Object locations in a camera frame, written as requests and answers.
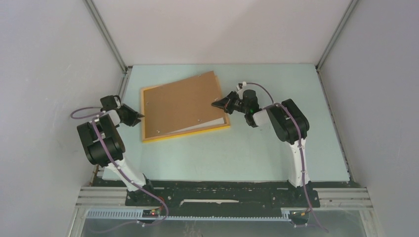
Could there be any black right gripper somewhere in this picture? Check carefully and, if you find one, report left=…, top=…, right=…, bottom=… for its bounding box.
left=211, top=91, right=249, bottom=115

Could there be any brown cardboard backing board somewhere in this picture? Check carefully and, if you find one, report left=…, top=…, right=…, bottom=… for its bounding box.
left=142, top=71, right=226, bottom=139

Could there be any orange wooden picture frame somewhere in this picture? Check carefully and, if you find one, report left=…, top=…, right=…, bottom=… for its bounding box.
left=140, top=70, right=231, bottom=144

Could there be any building and sky photo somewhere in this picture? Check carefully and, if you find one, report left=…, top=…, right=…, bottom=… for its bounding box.
left=169, top=117, right=226, bottom=134

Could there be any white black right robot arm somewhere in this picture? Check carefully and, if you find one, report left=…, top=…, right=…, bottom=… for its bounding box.
left=211, top=89, right=310, bottom=206

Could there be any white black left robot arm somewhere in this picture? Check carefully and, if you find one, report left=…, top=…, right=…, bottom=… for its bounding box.
left=77, top=95, right=156, bottom=206

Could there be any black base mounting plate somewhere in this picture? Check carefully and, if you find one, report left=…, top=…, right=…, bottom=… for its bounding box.
left=126, top=178, right=320, bottom=218

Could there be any small electronics board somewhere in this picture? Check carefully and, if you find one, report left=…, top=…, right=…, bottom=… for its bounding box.
left=142, top=209, right=160, bottom=218

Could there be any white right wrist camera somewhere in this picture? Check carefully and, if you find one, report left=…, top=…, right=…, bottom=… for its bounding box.
left=236, top=81, right=247, bottom=92

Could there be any left aluminium corner post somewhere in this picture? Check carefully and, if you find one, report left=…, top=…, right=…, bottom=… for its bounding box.
left=83, top=0, right=128, bottom=74

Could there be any aluminium corner post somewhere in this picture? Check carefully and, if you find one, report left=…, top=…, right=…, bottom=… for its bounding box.
left=83, top=0, right=128, bottom=74
left=316, top=0, right=361, bottom=72

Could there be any aluminium rail front frame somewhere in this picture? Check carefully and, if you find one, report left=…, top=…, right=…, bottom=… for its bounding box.
left=68, top=181, right=379, bottom=237

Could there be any right aluminium corner post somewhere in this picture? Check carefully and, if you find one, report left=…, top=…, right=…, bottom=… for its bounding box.
left=316, top=0, right=361, bottom=72

